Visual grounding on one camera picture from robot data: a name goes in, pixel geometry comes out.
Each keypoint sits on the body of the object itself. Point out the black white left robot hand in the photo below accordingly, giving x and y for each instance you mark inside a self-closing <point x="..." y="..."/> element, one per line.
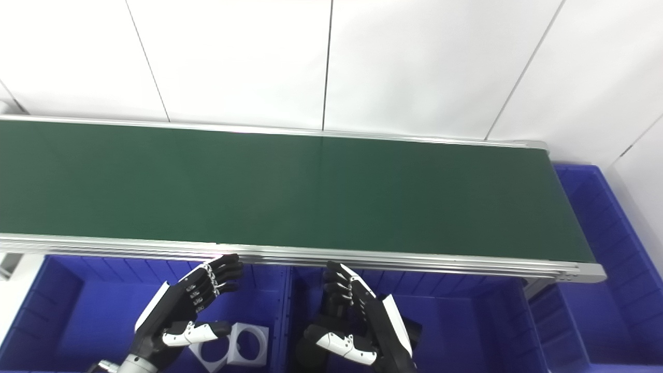
<point x="176" y="305"/>

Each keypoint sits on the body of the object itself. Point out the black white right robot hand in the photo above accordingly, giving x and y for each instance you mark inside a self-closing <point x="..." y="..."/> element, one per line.
<point x="383" y="331"/>

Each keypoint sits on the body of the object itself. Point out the white square part with hole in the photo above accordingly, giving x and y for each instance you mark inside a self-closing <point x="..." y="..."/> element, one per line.
<point x="262" y="360"/>
<point x="198" y="354"/>

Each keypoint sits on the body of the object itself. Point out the blue bin with white parts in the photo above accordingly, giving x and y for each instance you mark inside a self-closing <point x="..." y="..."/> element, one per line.
<point x="103" y="321"/>

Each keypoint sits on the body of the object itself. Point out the green conveyor belt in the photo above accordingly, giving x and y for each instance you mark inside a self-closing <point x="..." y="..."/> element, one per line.
<point x="311" y="191"/>
<point x="414" y="261"/>

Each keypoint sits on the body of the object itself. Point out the blue bin with black part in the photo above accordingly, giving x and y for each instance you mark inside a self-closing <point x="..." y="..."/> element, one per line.
<point x="466" y="331"/>

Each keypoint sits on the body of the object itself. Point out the aluminium conveyor leg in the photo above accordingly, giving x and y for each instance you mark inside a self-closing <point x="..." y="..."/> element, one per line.
<point x="8" y="264"/>
<point x="536" y="289"/>

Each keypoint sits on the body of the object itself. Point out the empty blue plastic bin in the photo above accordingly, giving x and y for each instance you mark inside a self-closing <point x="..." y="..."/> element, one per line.
<point x="611" y="311"/>

